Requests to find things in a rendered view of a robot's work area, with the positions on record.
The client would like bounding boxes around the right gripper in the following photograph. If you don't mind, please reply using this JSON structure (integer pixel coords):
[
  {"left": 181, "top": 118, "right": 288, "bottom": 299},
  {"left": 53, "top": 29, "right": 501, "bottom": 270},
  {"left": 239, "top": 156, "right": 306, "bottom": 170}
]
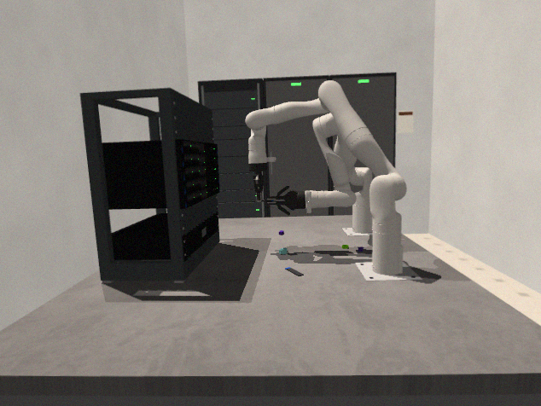
[{"left": 267, "top": 185, "right": 305, "bottom": 215}]

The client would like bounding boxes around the dark grey flat bar with blue end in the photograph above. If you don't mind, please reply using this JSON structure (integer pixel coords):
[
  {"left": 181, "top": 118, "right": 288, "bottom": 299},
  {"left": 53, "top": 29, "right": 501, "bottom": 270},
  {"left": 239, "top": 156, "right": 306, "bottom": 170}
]
[{"left": 285, "top": 267, "right": 304, "bottom": 276}]

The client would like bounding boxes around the black server rack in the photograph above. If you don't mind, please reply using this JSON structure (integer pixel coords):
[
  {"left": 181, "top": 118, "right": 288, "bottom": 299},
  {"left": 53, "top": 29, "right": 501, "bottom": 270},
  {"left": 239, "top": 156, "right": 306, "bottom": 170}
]
[{"left": 80, "top": 88, "right": 220, "bottom": 283}]

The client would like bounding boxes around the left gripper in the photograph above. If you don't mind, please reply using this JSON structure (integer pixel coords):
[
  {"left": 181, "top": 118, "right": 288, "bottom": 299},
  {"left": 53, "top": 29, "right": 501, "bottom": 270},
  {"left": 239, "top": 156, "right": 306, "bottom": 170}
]
[{"left": 249, "top": 163, "right": 267, "bottom": 201}]

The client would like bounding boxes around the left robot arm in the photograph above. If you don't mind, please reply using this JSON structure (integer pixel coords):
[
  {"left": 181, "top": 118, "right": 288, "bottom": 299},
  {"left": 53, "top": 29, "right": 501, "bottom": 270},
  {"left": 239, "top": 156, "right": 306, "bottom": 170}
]
[{"left": 246, "top": 80, "right": 407, "bottom": 276}]

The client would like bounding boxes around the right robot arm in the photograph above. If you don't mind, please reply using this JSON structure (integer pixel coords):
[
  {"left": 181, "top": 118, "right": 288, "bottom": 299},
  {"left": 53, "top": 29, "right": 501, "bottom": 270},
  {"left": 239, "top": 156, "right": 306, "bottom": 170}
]
[{"left": 305, "top": 113, "right": 372, "bottom": 233}]

